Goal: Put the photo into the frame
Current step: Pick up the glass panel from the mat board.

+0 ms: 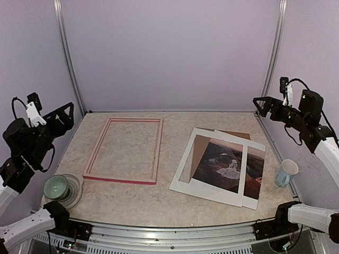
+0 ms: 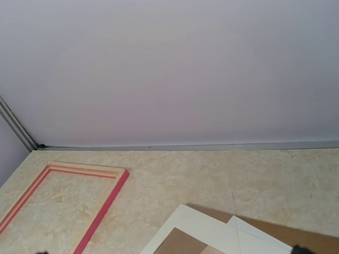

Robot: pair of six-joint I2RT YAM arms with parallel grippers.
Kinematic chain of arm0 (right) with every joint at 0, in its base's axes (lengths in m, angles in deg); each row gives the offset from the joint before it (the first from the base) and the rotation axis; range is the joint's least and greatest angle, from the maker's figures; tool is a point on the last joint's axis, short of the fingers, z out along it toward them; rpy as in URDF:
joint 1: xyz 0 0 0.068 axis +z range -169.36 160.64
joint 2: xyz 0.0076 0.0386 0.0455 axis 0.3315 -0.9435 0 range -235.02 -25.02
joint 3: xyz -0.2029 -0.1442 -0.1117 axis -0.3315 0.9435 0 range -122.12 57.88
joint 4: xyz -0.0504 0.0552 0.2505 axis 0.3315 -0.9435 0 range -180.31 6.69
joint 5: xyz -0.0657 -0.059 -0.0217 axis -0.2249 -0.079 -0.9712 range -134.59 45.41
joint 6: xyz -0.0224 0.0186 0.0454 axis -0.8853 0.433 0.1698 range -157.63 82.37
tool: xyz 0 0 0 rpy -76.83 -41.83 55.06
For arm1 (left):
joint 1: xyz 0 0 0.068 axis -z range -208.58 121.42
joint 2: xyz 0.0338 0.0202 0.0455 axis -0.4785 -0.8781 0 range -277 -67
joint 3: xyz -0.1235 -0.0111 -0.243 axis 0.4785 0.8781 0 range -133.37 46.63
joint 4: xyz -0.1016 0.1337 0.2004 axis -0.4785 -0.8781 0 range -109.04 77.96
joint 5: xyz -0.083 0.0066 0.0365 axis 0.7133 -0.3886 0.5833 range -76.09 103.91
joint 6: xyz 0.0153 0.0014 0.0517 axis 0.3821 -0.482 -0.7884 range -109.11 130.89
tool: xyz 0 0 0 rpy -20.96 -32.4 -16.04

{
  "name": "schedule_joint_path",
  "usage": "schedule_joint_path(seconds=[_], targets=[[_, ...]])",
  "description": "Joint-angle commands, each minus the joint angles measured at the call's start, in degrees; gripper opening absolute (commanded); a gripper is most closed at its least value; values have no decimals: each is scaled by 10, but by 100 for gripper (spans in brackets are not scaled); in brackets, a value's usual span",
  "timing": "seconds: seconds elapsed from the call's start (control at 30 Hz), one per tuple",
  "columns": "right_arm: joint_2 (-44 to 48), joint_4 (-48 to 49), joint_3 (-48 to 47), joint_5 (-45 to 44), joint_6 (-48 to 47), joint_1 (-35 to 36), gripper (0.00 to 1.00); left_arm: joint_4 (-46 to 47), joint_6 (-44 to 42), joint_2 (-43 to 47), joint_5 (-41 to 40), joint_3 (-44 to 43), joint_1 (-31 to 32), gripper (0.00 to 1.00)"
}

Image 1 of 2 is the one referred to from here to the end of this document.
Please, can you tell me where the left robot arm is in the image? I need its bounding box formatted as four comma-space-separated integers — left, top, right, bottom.
1, 102, 74, 253

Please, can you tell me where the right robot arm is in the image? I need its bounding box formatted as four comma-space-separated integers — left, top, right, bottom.
253, 89, 338, 243

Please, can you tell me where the pink wooden picture frame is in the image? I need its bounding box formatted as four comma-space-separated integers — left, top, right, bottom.
83, 117, 163, 185

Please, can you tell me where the left aluminium corner post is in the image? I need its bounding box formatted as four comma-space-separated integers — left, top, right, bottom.
53, 0, 86, 117

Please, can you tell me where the right aluminium corner post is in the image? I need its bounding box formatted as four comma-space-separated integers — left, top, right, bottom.
260, 0, 288, 97

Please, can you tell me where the dark landscape photo print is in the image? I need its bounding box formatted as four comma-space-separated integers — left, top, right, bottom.
193, 139, 265, 199

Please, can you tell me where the green ceramic bowl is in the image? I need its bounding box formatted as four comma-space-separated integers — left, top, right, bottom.
43, 175, 68, 199

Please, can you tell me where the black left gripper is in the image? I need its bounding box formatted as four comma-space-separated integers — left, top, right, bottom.
28, 102, 74, 166

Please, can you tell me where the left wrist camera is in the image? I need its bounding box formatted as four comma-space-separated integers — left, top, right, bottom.
26, 92, 47, 127

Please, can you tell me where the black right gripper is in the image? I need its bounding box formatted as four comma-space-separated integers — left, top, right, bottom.
254, 96, 309, 131

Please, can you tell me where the light blue ceramic mug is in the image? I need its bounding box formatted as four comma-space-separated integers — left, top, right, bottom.
275, 159, 299, 187

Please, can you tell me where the clear acrylic glass sheet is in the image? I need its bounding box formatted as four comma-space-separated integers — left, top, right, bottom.
170, 128, 248, 206

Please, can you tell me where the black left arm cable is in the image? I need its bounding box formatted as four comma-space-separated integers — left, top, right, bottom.
11, 96, 30, 121

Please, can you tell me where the aluminium corner post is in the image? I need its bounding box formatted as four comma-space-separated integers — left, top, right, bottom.
53, 0, 86, 117
260, 0, 288, 97

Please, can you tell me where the aluminium front rail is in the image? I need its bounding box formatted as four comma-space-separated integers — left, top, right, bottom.
26, 208, 321, 254

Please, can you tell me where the brown cardboard backing board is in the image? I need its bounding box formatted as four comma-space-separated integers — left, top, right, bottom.
188, 130, 251, 182

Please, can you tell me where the white photo mat board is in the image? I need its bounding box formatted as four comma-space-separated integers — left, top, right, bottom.
169, 128, 266, 210

